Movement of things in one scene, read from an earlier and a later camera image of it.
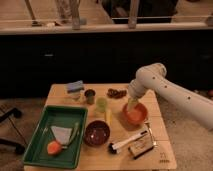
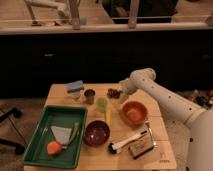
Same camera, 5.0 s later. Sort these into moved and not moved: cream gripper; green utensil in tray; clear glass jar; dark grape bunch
Moved: cream gripper
Not moved: dark grape bunch; green utensil in tray; clear glass jar
